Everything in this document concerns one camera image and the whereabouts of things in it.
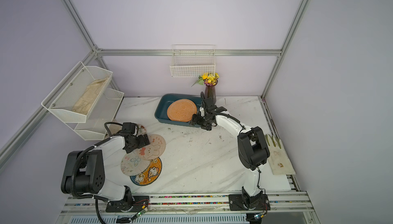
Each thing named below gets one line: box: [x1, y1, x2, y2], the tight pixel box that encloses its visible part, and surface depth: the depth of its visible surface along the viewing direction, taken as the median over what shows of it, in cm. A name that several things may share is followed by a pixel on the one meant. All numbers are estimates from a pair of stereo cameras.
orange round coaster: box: [166, 98, 198, 123], surface depth 110 cm
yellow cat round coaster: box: [129, 157, 163, 187], surface depth 85 cm
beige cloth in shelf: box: [71, 76, 109, 116], surface depth 81 cm
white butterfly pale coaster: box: [120, 149, 151, 176], surface depth 88 cm
